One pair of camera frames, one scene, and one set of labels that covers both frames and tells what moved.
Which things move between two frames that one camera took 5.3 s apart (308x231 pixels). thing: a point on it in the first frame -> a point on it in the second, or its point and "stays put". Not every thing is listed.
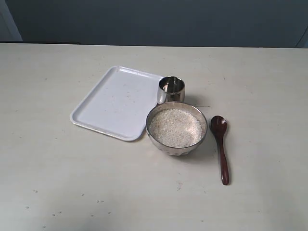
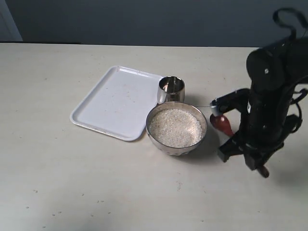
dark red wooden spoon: (218, 123) -> (223, 124)
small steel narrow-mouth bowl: (171, 89) stays put
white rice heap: (176, 128) stays put
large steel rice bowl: (176, 128) stays put
